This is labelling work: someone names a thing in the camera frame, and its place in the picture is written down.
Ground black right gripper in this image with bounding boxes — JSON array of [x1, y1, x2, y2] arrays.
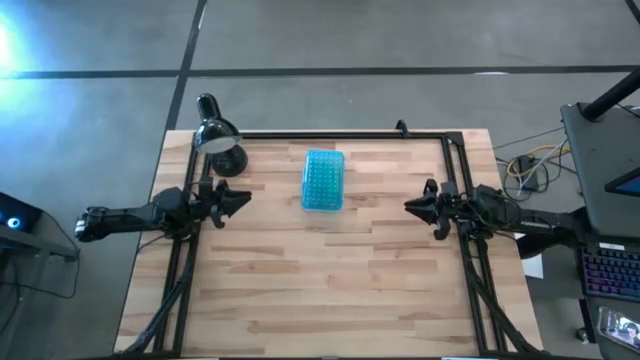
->
[[403, 178, 464, 242]]

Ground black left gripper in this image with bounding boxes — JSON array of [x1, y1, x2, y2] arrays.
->
[[197, 175, 253, 230]]

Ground teal plastic pencil case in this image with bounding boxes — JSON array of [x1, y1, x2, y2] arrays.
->
[[300, 148, 346, 213]]

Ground black desk lamp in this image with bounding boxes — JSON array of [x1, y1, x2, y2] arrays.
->
[[193, 93, 249, 178]]

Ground black power adapter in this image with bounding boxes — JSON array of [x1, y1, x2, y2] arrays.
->
[[517, 154, 540, 192]]

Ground white paper sheet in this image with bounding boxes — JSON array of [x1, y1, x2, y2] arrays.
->
[[519, 232, 545, 280]]

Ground black stand beside table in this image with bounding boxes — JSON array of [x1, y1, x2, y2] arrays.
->
[[0, 224, 81, 264]]

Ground backlit laptop keyboard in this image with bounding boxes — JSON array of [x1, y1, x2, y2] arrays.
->
[[578, 243, 640, 304]]

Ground dark tablet screen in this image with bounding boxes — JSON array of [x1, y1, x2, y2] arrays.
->
[[603, 167, 640, 197]]

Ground black device with blue light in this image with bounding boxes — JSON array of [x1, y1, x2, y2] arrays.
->
[[0, 192, 44, 234]]

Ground black slanted pole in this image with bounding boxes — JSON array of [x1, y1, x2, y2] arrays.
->
[[582, 69, 640, 121]]

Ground smartphone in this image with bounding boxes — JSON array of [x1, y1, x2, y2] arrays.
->
[[597, 305, 640, 351]]

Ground black aluminium table frame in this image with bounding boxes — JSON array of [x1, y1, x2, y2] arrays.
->
[[119, 129, 545, 359]]

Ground tangled floor cables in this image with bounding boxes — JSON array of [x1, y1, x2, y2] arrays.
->
[[496, 127, 574, 202]]

